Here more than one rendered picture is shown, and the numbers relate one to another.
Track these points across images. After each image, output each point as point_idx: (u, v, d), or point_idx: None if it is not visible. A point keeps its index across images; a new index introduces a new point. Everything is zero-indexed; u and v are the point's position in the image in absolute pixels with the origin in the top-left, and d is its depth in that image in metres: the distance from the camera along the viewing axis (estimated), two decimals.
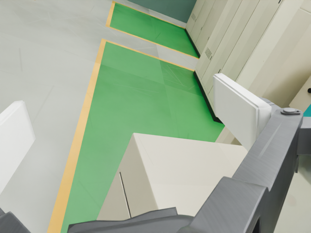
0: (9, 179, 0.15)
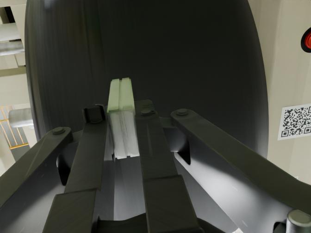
0: (127, 141, 0.18)
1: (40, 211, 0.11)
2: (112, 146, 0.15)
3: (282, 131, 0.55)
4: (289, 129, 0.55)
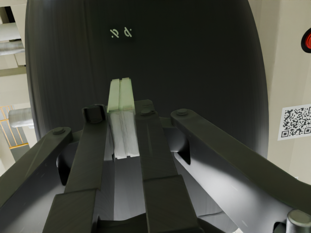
0: (127, 141, 0.18)
1: (40, 211, 0.11)
2: (112, 146, 0.15)
3: (282, 131, 0.55)
4: (289, 130, 0.55)
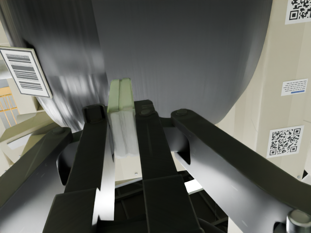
0: (127, 141, 0.18)
1: (40, 211, 0.11)
2: (112, 146, 0.15)
3: (290, 11, 0.47)
4: (299, 9, 0.47)
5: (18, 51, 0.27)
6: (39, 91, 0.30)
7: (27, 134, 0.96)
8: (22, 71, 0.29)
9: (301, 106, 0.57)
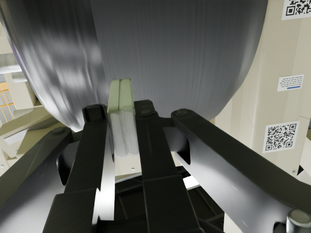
0: (127, 141, 0.18)
1: (40, 211, 0.11)
2: (112, 146, 0.15)
3: (287, 7, 0.47)
4: (296, 5, 0.47)
5: None
6: None
7: (25, 129, 0.96)
8: None
9: (297, 101, 0.57)
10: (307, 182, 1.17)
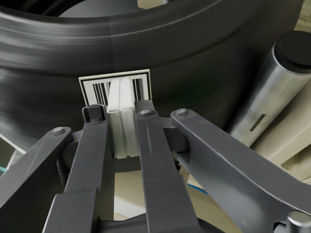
0: (127, 141, 0.18)
1: (40, 211, 0.11)
2: (112, 146, 0.15)
3: None
4: None
5: (147, 93, 0.25)
6: (95, 103, 0.25)
7: None
8: None
9: None
10: None
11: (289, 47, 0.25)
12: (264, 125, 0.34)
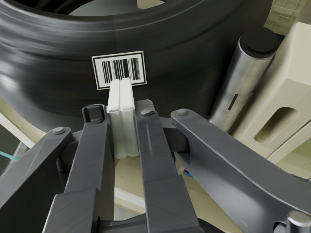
0: (127, 141, 0.18)
1: (40, 211, 0.11)
2: (112, 146, 0.15)
3: None
4: None
5: (142, 70, 0.34)
6: (103, 79, 0.33)
7: None
8: (121, 69, 0.33)
9: None
10: None
11: (250, 39, 0.32)
12: (239, 104, 0.42)
